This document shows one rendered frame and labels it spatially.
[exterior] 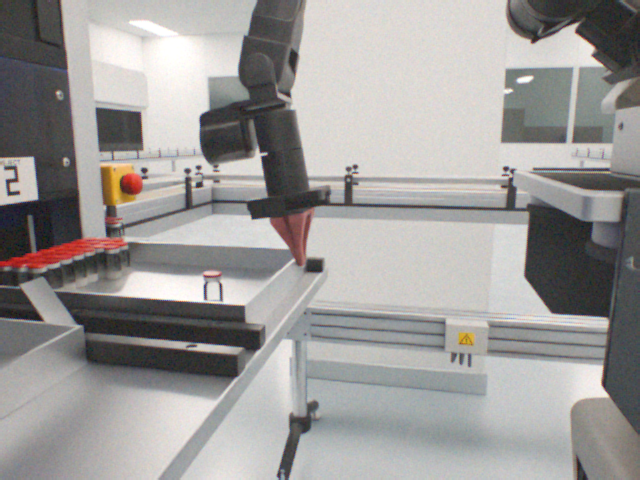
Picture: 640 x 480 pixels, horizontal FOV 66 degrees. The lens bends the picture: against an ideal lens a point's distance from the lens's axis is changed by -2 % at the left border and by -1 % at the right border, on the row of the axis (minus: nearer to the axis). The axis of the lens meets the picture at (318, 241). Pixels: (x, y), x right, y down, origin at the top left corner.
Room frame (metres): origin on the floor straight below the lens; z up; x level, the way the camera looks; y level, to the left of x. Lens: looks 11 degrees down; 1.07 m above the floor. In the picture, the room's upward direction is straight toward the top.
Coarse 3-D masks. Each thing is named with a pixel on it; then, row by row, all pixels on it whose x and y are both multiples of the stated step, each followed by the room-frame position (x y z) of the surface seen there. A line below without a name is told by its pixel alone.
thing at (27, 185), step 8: (0, 160) 0.65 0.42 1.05; (8, 160) 0.66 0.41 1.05; (16, 160) 0.67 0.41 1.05; (24, 160) 0.68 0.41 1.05; (32, 160) 0.70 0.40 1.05; (0, 168) 0.64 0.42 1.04; (24, 168) 0.68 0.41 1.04; (32, 168) 0.70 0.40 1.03; (0, 176) 0.64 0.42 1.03; (8, 176) 0.66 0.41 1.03; (24, 176) 0.68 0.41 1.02; (32, 176) 0.70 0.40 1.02; (0, 184) 0.64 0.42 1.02; (16, 184) 0.67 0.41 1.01; (24, 184) 0.68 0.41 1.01; (32, 184) 0.69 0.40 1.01; (0, 192) 0.64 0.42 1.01; (24, 192) 0.68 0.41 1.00; (32, 192) 0.69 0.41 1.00; (0, 200) 0.64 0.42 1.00; (8, 200) 0.65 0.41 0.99; (16, 200) 0.66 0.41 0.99; (24, 200) 0.68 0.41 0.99; (32, 200) 0.69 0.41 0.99
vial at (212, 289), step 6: (210, 282) 0.52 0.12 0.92; (216, 282) 0.52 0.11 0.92; (204, 288) 0.52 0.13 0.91; (210, 288) 0.52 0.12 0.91; (216, 288) 0.52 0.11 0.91; (222, 288) 0.53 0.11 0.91; (204, 294) 0.52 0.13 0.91; (210, 294) 0.52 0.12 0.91; (216, 294) 0.52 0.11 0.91; (222, 294) 0.53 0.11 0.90; (204, 300) 0.52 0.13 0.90; (210, 300) 0.52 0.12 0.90; (216, 300) 0.52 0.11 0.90; (222, 300) 0.53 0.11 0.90
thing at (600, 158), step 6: (576, 150) 6.90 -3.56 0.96; (582, 150) 6.83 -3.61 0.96; (588, 150) 6.71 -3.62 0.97; (576, 156) 6.75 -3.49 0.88; (582, 156) 6.50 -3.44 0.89; (588, 156) 6.24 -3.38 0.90; (594, 156) 6.03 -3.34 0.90; (600, 156) 5.82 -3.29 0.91; (606, 156) 5.63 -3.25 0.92; (600, 162) 5.81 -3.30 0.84; (606, 162) 5.61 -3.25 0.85
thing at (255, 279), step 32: (160, 256) 0.76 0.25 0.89; (192, 256) 0.74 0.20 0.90; (224, 256) 0.73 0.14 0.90; (256, 256) 0.72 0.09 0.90; (288, 256) 0.71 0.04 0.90; (0, 288) 0.52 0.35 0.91; (96, 288) 0.62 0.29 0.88; (128, 288) 0.62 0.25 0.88; (160, 288) 0.62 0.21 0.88; (192, 288) 0.62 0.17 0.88; (224, 288) 0.62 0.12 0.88; (256, 288) 0.62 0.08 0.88; (288, 288) 0.61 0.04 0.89; (224, 320) 0.46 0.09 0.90; (256, 320) 0.49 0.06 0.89
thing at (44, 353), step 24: (0, 336) 0.41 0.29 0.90; (24, 336) 0.41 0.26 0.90; (48, 336) 0.40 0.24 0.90; (72, 336) 0.39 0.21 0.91; (0, 360) 0.40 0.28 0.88; (24, 360) 0.34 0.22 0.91; (48, 360) 0.36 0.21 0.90; (72, 360) 0.38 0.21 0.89; (0, 384) 0.31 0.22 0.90; (24, 384) 0.33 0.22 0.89; (48, 384) 0.36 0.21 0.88; (0, 408) 0.31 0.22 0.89
